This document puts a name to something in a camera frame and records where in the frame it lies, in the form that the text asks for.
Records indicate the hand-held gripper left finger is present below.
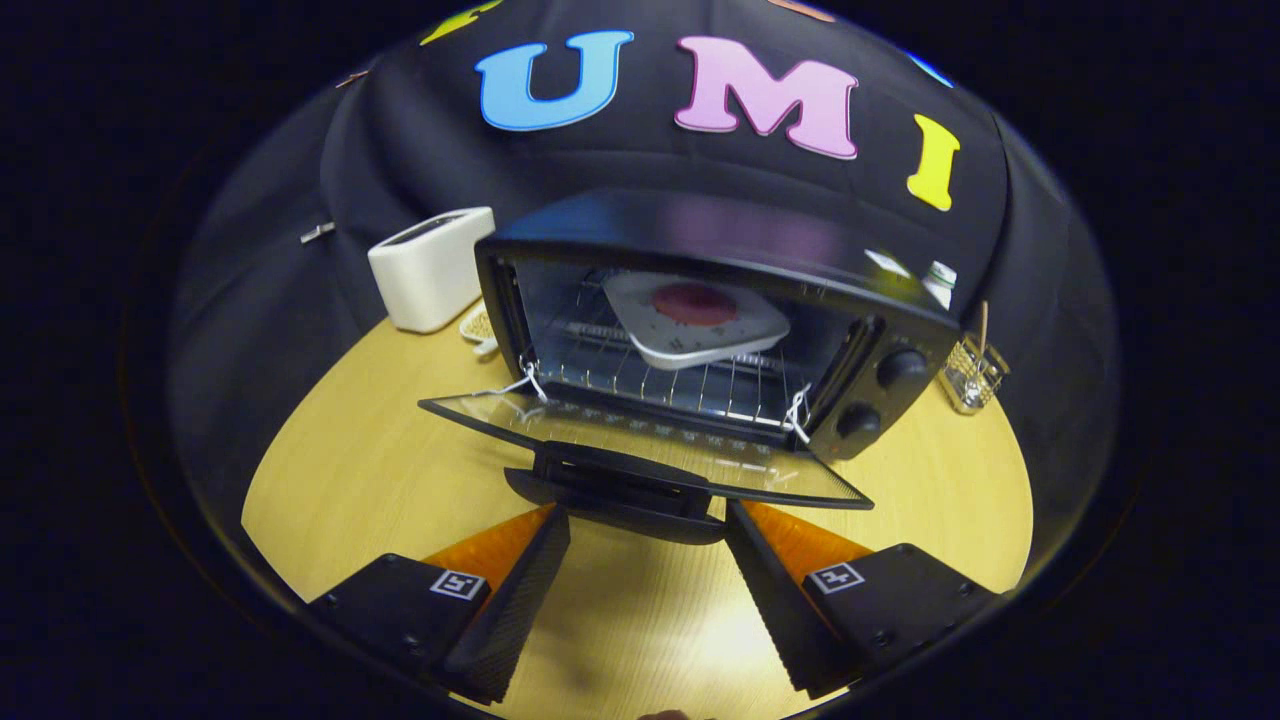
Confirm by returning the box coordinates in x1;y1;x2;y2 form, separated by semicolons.
305;503;573;706

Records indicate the pink round food slice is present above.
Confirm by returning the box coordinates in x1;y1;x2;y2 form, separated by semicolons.
650;282;741;327

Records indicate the black backdrop cloth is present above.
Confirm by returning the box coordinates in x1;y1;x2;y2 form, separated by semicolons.
165;0;1121;561

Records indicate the black toaster oven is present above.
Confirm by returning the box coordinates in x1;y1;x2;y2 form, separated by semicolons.
418;188;963;546

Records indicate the white bottle green label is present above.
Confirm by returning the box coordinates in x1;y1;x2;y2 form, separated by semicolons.
920;260;959;311

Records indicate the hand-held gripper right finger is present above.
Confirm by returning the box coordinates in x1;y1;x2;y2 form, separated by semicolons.
722;498;1001;701

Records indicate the white bread toaster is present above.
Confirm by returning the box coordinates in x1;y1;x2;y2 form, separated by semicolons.
367;206;496;335

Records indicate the wire mesh holder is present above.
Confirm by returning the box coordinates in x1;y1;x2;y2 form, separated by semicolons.
938;335;1011;416

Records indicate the white square plate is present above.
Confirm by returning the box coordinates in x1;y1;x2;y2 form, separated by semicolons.
602;270;791;371

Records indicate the small beige dish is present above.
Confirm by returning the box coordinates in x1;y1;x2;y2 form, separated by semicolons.
459;305;499;359

